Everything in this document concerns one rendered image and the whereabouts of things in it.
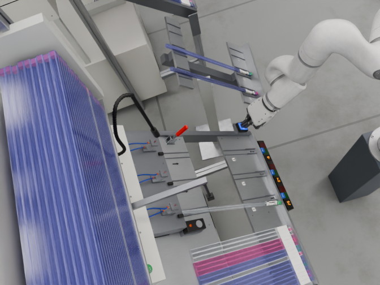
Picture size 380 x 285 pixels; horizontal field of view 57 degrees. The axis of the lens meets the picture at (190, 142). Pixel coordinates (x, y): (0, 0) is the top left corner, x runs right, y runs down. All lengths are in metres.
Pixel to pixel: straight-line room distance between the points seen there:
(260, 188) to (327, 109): 1.16
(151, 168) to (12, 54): 0.54
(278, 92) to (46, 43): 0.87
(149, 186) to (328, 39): 0.67
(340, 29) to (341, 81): 1.59
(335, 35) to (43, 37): 0.74
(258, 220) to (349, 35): 0.74
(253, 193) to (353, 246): 1.00
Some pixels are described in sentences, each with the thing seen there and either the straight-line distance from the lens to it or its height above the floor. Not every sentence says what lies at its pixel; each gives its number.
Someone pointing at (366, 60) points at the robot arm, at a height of 1.39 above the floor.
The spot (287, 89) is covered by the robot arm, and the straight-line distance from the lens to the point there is 1.37.
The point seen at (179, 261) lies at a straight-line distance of 1.15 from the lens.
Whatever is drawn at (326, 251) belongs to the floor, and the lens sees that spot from 2.27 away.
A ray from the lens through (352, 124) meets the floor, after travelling 2.51.
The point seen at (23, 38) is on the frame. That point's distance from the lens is 0.82.
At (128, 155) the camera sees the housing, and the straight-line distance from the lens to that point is 1.10.
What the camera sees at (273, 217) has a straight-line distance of 1.48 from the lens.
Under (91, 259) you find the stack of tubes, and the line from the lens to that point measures 0.61.
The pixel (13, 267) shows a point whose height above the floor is 1.58.
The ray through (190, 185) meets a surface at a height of 1.35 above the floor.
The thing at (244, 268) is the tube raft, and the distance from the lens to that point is 1.28.
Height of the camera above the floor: 2.22
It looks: 68 degrees down
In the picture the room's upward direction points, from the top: 23 degrees counter-clockwise
